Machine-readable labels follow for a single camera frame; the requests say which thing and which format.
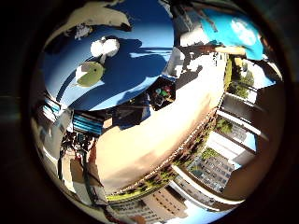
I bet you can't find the black box of colourful toys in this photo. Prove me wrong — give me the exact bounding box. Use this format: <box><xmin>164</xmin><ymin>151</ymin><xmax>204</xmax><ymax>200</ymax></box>
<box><xmin>149</xmin><ymin>77</ymin><xmax>178</xmax><ymax>111</ymax></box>

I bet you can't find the dark blue bag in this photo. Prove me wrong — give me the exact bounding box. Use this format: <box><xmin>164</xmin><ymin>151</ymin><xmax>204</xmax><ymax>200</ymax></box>
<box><xmin>111</xmin><ymin>92</ymin><xmax>152</xmax><ymax>131</ymax></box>

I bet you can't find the green round pad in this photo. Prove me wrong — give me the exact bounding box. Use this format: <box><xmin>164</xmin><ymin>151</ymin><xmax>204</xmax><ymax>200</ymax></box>
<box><xmin>75</xmin><ymin>61</ymin><xmax>107</xmax><ymax>89</ymax></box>

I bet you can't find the grey building outside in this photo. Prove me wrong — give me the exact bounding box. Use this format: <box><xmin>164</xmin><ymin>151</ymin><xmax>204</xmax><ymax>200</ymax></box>
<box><xmin>186</xmin><ymin>152</ymin><xmax>238</xmax><ymax>194</ymax></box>

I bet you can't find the beige building outside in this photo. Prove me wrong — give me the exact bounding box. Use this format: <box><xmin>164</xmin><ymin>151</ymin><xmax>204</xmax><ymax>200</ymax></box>
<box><xmin>108</xmin><ymin>186</ymin><xmax>189</xmax><ymax>224</ymax></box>

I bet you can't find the green tree outside window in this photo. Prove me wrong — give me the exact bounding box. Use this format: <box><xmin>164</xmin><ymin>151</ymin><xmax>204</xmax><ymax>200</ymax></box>
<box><xmin>227</xmin><ymin>59</ymin><xmax>256</xmax><ymax>99</ymax></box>

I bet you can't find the person in teal shirt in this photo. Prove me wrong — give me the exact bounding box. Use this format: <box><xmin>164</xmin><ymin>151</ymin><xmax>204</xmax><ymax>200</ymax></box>
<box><xmin>178</xmin><ymin>6</ymin><xmax>266</xmax><ymax>62</ymax></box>

